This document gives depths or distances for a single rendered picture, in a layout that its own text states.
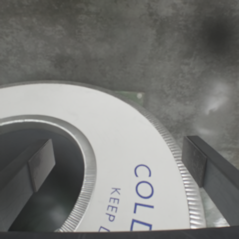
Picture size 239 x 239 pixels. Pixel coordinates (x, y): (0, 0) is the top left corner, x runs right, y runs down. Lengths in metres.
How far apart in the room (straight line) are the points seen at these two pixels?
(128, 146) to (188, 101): 0.82
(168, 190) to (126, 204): 0.13
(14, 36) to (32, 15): 0.18
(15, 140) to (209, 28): 1.14
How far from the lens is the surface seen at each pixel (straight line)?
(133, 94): 1.20
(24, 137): 0.86
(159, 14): 1.06
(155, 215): 0.51
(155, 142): 0.64
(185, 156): 0.16
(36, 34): 1.17
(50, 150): 0.17
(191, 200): 0.55
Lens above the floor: 1.03
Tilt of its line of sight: 49 degrees down
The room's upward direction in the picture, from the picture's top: 178 degrees counter-clockwise
